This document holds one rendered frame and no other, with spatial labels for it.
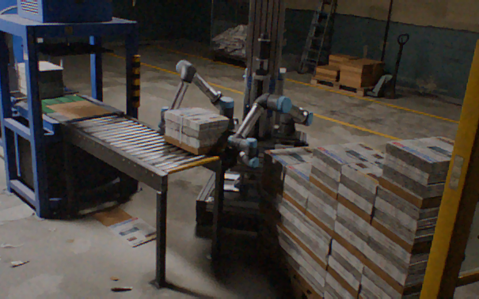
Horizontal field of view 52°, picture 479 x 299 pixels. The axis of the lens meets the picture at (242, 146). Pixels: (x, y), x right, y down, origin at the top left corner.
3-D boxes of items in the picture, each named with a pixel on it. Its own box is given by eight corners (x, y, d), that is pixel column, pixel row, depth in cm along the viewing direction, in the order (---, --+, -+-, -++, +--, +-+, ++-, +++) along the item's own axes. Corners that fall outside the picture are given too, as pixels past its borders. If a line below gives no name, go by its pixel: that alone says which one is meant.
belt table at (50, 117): (124, 122, 435) (124, 111, 431) (53, 134, 390) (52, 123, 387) (85, 104, 480) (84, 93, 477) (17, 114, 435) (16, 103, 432)
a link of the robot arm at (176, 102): (201, 69, 373) (176, 127, 381) (197, 66, 382) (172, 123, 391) (187, 63, 368) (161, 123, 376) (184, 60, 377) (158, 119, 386)
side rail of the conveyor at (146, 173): (168, 191, 311) (168, 174, 307) (161, 194, 307) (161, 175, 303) (65, 134, 397) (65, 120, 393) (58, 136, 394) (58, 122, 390)
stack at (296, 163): (297, 244, 395) (309, 145, 367) (399, 338, 297) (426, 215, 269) (254, 252, 378) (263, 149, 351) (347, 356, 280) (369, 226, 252)
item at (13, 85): (83, 103, 481) (83, 93, 477) (16, 113, 436) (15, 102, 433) (18, 74, 580) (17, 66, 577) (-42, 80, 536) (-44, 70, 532)
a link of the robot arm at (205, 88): (224, 115, 405) (176, 71, 378) (218, 110, 418) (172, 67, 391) (233, 104, 405) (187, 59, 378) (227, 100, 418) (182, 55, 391)
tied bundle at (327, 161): (358, 175, 318) (363, 141, 311) (389, 193, 294) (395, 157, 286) (308, 181, 303) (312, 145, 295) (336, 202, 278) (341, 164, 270)
